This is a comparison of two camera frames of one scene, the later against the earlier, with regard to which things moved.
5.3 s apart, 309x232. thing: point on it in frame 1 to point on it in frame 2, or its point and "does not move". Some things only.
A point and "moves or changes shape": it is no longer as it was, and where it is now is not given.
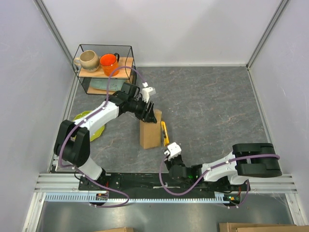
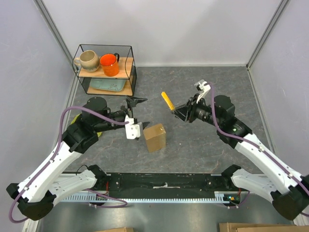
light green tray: x=102 y=83 does not move
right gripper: x=168 y=161 to x=190 y=107
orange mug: x=109 y=62 does not move
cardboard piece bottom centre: x=122 y=229 does not move
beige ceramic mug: x=89 y=61 does not move
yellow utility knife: x=166 y=141 to x=168 y=100
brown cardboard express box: x=150 y=132 moves or changes shape
